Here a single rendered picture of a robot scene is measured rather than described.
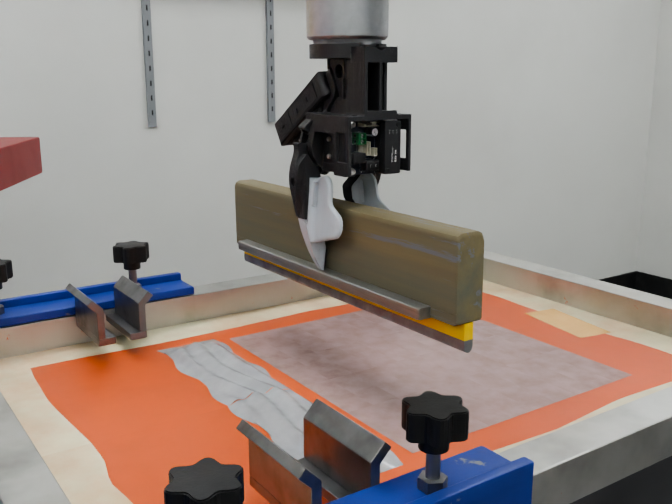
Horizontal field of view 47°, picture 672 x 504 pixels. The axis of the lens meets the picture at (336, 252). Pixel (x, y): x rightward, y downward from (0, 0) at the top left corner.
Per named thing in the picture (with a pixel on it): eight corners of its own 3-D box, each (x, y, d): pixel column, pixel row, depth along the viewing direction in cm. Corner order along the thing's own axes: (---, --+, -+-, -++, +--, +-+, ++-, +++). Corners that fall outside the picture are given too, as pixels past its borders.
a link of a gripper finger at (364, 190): (384, 273, 74) (373, 180, 71) (349, 261, 79) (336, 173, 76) (409, 263, 75) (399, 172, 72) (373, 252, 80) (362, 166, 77)
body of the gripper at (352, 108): (345, 185, 67) (345, 42, 64) (294, 174, 74) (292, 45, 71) (413, 177, 71) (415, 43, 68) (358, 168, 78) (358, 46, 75)
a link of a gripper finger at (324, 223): (323, 279, 70) (336, 178, 69) (289, 266, 75) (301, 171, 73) (351, 279, 72) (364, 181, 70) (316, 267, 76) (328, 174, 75)
